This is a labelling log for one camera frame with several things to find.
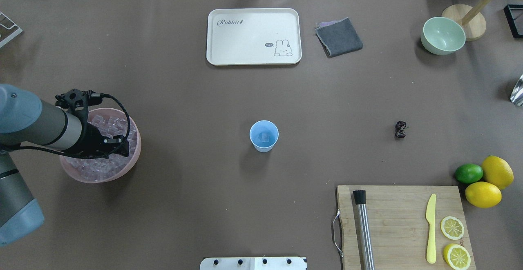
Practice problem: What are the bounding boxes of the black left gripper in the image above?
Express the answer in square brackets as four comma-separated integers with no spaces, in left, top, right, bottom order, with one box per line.
[55,88,130,159]

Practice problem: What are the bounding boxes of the dark red cherries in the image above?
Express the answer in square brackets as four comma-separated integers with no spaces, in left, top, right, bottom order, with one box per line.
[394,120,408,138]

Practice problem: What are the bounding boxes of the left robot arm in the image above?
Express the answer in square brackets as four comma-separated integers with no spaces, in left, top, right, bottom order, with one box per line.
[0,84,131,247]

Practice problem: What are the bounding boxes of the clear ice cubes pile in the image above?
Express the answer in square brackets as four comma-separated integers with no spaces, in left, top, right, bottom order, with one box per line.
[65,113,138,179]

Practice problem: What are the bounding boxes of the light blue cup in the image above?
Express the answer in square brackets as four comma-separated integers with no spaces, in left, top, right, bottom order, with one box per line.
[250,120,279,152]

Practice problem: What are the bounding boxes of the steel ice scoop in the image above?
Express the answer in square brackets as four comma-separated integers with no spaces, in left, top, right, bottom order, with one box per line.
[509,75,523,107]

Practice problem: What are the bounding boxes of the pink bowl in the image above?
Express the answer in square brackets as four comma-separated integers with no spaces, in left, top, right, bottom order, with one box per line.
[59,107,142,184]

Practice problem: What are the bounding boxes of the cream rabbit tray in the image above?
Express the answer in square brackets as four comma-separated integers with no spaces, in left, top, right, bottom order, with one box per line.
[206,8,302,66]

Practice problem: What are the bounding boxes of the grey folded cloth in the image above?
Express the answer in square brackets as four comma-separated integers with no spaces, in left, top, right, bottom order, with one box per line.
[315,17,364,58]

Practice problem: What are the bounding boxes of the steel muddler black tip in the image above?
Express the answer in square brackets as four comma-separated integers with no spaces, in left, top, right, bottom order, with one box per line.
[353,190,375,270]

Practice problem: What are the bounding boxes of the bamboo cutting board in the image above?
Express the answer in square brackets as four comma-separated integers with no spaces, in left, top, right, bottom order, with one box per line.
[336,185,467,270]

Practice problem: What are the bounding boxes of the yellow plastic knife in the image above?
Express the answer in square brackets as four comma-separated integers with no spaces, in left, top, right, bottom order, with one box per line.
[425,194,437,264]

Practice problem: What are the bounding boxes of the mint green bowl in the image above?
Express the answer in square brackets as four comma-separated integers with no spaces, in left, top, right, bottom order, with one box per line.
[420,17,466,55]

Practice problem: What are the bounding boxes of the green lime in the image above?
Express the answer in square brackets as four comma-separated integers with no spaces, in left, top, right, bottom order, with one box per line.
[454,163,484,184]

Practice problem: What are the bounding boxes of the lemon half upper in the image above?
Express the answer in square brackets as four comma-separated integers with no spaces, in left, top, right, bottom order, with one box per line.
[443,243,472,270]

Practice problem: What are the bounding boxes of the yellow lemon outer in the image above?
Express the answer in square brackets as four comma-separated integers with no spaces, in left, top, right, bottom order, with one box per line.
[465,181,502,208]

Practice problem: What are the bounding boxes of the wooden glass stand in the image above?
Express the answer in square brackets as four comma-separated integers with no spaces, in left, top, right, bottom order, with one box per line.
[441,0,523,42]

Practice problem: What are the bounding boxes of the yellow lemon near board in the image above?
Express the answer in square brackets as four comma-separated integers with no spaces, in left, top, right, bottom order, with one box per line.
[481,155,514,190]

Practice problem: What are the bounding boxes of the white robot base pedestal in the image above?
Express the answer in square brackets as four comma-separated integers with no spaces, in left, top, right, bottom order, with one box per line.
[199,256,308,270]

